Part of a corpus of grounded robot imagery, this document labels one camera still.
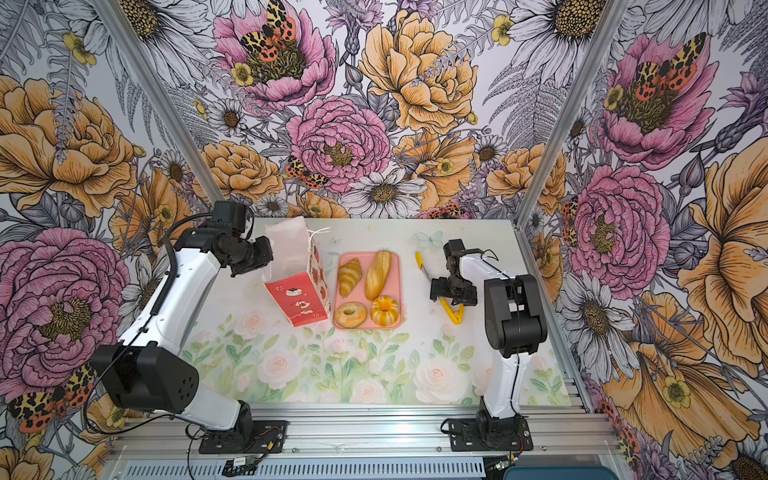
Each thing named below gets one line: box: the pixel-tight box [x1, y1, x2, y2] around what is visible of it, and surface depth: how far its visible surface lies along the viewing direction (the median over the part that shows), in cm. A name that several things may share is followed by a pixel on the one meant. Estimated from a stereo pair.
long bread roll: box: [365, 250, 392, 301], surface depth 102 cm
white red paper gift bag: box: [261, 216, 331, 327], surface depth 86 cm
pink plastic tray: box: [332, 251, 403, 330], surface depth 101 cm
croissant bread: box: [338, 258, 363, 299], surface depth 103 cm
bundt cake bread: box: [371, 296, 399, 327], surface depth 94 cm
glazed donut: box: [335, 301, 368, 329], surface depth 94 cm
